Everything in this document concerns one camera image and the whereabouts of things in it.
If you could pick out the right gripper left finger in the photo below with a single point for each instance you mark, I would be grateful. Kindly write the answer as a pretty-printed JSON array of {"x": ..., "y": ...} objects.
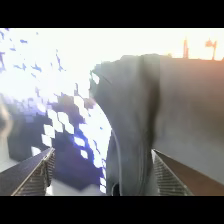
[{"x": 25, "y": 176}]

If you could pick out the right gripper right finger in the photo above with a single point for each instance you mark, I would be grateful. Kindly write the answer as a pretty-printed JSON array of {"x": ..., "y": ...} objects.
[{"x": 176, "y": 180}]

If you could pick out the black garment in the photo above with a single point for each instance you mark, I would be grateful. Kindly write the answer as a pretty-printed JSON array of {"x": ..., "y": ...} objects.
[{"x": 140, "y": 113}]

